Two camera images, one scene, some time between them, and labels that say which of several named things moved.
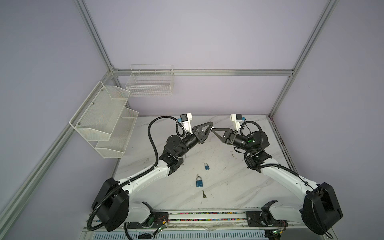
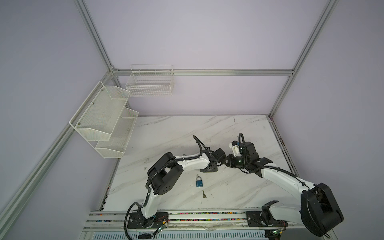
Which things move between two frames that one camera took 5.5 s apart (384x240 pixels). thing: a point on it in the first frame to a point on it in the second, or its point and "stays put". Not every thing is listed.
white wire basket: (150, 80) stays put
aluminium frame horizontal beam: (199, 72) stays put
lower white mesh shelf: (115, 146) stays put
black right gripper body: (234, 140) to (235, 161)
